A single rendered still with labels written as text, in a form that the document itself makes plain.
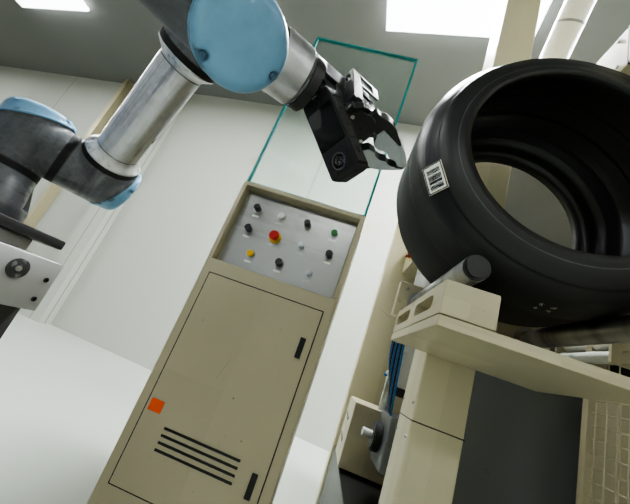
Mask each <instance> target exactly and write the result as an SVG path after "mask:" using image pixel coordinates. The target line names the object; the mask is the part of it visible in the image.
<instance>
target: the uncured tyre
mask: <svg viewBox="0 0 630 504"><path fill-rule="evenodd" d="M440 159H441V161H442V164H443V168H444V171H445V174H446V177H447V181H448V184H449V187H448V188H446V189H444V190H442V191H440V192H438V193H436V194H434V195H432V196H429V193H428V189H427V186H426V182H425V179H424V175H423V171H422V170H423V169H425V168H426V167H428V166H430V165H432V164H433V163H435V162H437V161H439V160H440ZM480 162H489V163H498V164H503V165H507V166H511V167H514V168H517V169H519V170H521V171H524V172H526V173H527V174H529V175H531V176H533V177H534V178H536V179H537V180H539V181H540V182H541V183H542V184H544V185H545V186H546V187H547V188H548V189H549V190H550V191H551V192H552V193H553V194H554V195H555V197H556V198H557V199H558V200H559V202H560V203H561V205H562V207H563V208H564V210H565V212H566V214H567V217H568V219H569V223H570V226H571V232H572V248H568V247H565V246H562V245H559V244H557V243H554V242H552V241H550V240H548V239H546V238H544V237H542V236H540V235H538V234H536V233H535V232H533V231H531V230H530V229H528V228H527V227H525V226H524V225H522V224H521V223H520V222H518V221H517V220H516V219H514V218H513V217H512V216H511V215H510V214H509V213H508V212H507V211H505V210H504V209H503V208H502V207H501V205H500V204H499V203H498V202H497V201H496V200H495V199H494V197H493V196H492V195H491V193H490V192H489V191H488V189H487V188H486V186H485V184H484V183H483V181H482V179H481V177H480V175H479V173H478V171H477V168H476V165H475V163H480ZM396 210H397V219H398V226H399V230H400V234H401V237H402V240H403V243H404V245H405V248H406V250H407V252H408V254H409V256H410V258H411V259H412V261H413V262H414V264H415V265H416V267H417V268H418V270H419V271H420V272H421V274H422V275H423V276H424V277H425V278H426V279H427V280H428V282H429V283H430V284H432V283H433V282H434V281H436V280H437V279H438V278H440V277H441V276H442V275H444V274H445V273H447V272H448V271H449V270H451V269H452V268H453V267H455V266H456V265H457V264H459V263H460V262H462V261H463V260H464V259H466V258H467V257H469V256H471V255H480V256H483V257H484V258H486V259H487V260H488V261H489V263H490V265H491V274H490V276H489V277H488V278H486V279H485V280H483V281H481V282H479V283H477V284H476V285H474V286H472V287H474V288H477V289H480V290H483V291H486V292H489V293H493V294H496V295H499V296H501V303H500V309H499V315H498V322H501V323H505V324H510V325H516V326H523V327H552V326H559V325H565V324H571V323H578V322H584V321H590V320H597V319H603V318H609V317H616V316H622V315H628V314H630V76H629V75H627V74H625V73H622V72H620V71H617V70H614V69H611V68H608V67H605V66H602V65H598V64H594V63H590V62H585V61H580V60H573V59H563V58H538V59H529V60H523V61H518V62H513V63H510V64H506V65H502V66H498V67H494V68H491V69H488V70H485V71H482V72H480V73H478V74H475V75H473V76H471V77H469V78H468V79H466V80H464V81H463V82H461V83H460V84H458V85H457V86H455V87H454V88H453V89H452V90H451V91H449V92H448V93H447V94H446V95H445V96H444V97H443V98H442V100H441V101H440V102H439V103H438V104H437V105H436V106H435V107H434V109H433V110H432V111H431V112H430V114H429V115H428V116H427V118H426V120H425V121H424V123H423V125H422V127H421V129H420V131H419V134H418V136H417V138H416V141H415V143H414V146H413V148H412V151H411V153H410V156H409V158H408V160H407V163H406V167H405V168H404V170H403V173H402V175H401V178H400V181H399V185H398V190H397V198H396ZM538 301H541V302H544V303H547V304H551V305H554V306H558V307H562V308H561V309H560V310H558V311H557V312H555V313H551V314H550V313H546V312H543V311H539V310H536V309H533V308H530V307H529V306H531V305H533V304H535V303H536V302H538Z"/></svg>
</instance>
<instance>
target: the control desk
mask: <svg viewBox="0 0 630 504"><path fill-rule="evenodd" d="M365 218H366V217H365V216H362V215H358V214H355V213H352V212H348V211H345V210H342V209H338V208H335V207H332V206H328V205H325V204H322V203H319V202H315V201H312V200H309V199H305V198H302V197H299V196H295V195H292V194H289V193H285V192H282V191H279V190H276V189H272V188H269V187H266V186H262V185H259V184H256V183H252V182H249V181H246V180H245V181H244V183H243V185H242V187H241V189H240V192H239V194H238V196H237V198H236V200H235V202H234V204H233V206H232V208H231V210H230V212H229V214H228V216H227V218H226V220H225V222H224V224H223V226H222V228H221V230H220V232H219V234H218V236H217V238H216V240H215V242H214V244H213V247H212V249H211V251H210V253H209V255H208V256H209V257H207V259H206V261H205V263H204V266H203V268H202V270H201V272H200V274H199V276H198V278H197V280H196V282H195V284H194V286H193V288H192V290H191V292H190V294H189V296H188V298H187V300H186V302H185V304H184V306H183V308H182V310H181V312H180V314H179V316H178V319H177V321H176V323H175V325H174V327H173V329H172V331H171V333H170V335H169V337H168V339H167V341H166V343H165V345H164V347H163V349H162V351H161V353H160V355H159V357H158V359H157V361H156V363H155V365H154V367H153V369H152V372H151V374H150V376H149V378H148V380H147V382H146V384H145V386H144V388H143V390H142V392H141V394H140V396H139V398H138V400H137V402H136V404H135V406H134V408H133V410H132V412H131V414H130V416H129V418H128V420H127V422H126V425H125V427H124V429H123V431H122V433H121V435H120V437H119V439H118V441H117V443H116V445H115V447H114V449H113V451H112V453H111V455H110V457H109V459H108V461H107V463H106V465H105V467H104V469H103V471H102V473H101V475H100V478H99V480H98V482H97V484H96V486H95V488H94V490H93V492H92V494H91V496H90V498H89V500H88V502H87V504H273V501H274V498H275V495H276V492H277V489H278V486H279V483H280V480H281V477H282V474H283V471H284V468H285V465H286V462H287V458H288V455H289V452H290V449H291V446H292V443H293V440H294V437H295V434H296V431H297V428H298V425H299V422H300V419H301V416H302V413H303V410H304V407H305V404H306V401H307V398H308V395H309V392H310V389H311V386H312V383H313V380H314V377H315V374H316V371H317V368H318V365H319V362H320V359H321V356H322V353H323V350H324V347H325V344H326V341H327V338H328V335H329V332H330V329H331V326H332V323H333V320H334V317H335V314H336V311H337V307H338V304H339V301H340V298H341V295H342V292H343V289H344V286H345V283H346V280H347V277H348V274H349V271H350V268H351V265H352V262H353V259H354V256H355V253H356V250H357V247H358V243H359V240H360V236H361V233H362V229H363V226H364V222H365ZM153 397H154V398H156V399H159V400H161V401H163V402H165V404H164V406H163V408H162V410H161V412H160V414H158V413H156V412H154V411H151V410H149V409H147V408H148V406H149V404H150V402H151V400H152V398H153Z"/></svg>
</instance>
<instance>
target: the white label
mask: <svg viewBox="0 0 630 504"><path fill-rule="evenodd" d="M422 171H423V175H424V179H425V182H426V186H427V189H428V193H429V196H432V195H434V194H436V193H438V192H440V191H442V190H444V189H446V188H448V187H449V184H448V181H447V177H446V174H445V171H444V168H443V164H442V161H441V159H440V160H439V161H437V162H435V163H433V164H432V165H430V166H428V167H426V168H425V169H423V170H422Z"/></svg>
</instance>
